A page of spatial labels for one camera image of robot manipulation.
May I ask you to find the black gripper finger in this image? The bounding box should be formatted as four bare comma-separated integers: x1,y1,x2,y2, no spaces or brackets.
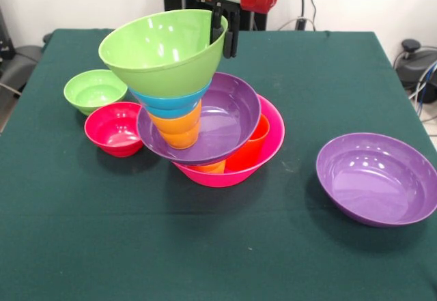
209,1,223,44
223,7,240,59

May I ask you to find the large green bowl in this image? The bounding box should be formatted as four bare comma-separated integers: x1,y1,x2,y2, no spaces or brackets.
98,10,229,98

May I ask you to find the purple bowl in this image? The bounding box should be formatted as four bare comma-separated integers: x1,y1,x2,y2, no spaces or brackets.
315,132,437,228
136,72,262,166

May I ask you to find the blue bowl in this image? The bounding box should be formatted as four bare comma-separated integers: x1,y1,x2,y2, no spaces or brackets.
128,78,213,119

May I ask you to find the large pink bowl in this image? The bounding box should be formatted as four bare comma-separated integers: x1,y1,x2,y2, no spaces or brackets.
172,93,286,188

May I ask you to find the orange cup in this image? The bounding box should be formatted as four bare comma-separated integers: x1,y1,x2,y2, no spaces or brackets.
147,99,203,151

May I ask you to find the red cup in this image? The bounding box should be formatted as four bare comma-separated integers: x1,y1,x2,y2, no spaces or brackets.
224,113,271,173

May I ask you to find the yellow cup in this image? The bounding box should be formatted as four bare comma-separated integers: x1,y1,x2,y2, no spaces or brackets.
188,159,227,174

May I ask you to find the small green bowl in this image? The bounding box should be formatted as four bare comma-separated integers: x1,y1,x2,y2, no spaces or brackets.
63,69,129,117

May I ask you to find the small red bowl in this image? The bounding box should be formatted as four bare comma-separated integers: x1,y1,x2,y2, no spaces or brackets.
84,101,145,158

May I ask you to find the black floor stand base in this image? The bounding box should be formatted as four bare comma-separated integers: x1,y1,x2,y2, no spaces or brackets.
0,44,44,92
393,38,437,89

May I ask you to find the dark green tablecloth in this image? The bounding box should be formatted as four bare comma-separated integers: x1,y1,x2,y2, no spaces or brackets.
0,28,437,301

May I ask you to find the black hanging cable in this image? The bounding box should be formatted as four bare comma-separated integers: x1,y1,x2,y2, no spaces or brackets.
278,0,318,31

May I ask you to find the blue and white cable bundle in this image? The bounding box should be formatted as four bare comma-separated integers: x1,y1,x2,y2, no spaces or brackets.
408,60,437,106

